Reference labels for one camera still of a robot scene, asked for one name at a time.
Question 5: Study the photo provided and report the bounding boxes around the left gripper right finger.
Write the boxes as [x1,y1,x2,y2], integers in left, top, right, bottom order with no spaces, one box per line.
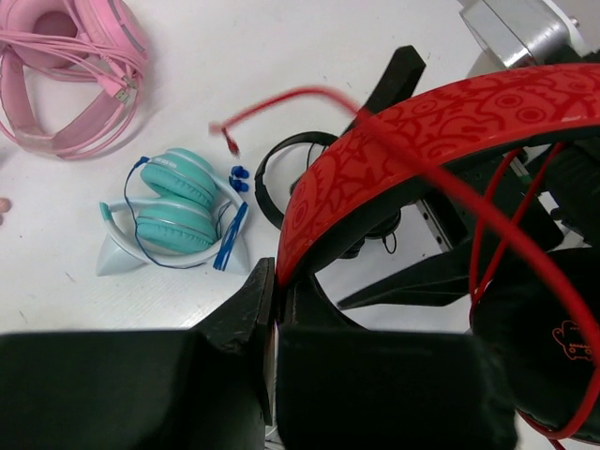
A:
[276,277,518,449]

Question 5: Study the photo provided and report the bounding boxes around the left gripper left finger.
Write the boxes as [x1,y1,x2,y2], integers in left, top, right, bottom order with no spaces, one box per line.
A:
[1,258,275,449]

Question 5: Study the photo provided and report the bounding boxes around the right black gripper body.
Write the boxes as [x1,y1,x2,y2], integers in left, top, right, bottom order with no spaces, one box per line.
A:
[412,46,600,263]

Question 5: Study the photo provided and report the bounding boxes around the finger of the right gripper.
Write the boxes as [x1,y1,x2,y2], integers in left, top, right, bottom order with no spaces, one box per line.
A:
[337,253,469,309]
[364,45,427,114]

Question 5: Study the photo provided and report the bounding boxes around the red black headphones with cable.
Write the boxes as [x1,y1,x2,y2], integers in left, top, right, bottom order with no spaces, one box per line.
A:
[208,63,600,450]

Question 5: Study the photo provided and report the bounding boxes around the small black headphones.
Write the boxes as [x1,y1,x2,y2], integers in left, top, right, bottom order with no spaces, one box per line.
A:
[254,131,401,260]

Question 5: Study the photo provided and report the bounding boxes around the teal white cat-ear headphones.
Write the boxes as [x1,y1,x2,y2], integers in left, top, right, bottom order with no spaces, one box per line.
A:
[96,148,250,277]

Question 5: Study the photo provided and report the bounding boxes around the pink blue cat-ear headphones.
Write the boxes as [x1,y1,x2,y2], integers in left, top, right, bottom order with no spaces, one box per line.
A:
[0,198,12,224]

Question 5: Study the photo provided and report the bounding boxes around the pink round headphones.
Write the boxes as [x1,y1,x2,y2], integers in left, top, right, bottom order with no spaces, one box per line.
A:
[1,0,148,160]

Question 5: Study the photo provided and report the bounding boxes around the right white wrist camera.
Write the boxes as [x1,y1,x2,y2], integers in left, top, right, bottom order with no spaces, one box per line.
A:
[459,0,589,69]

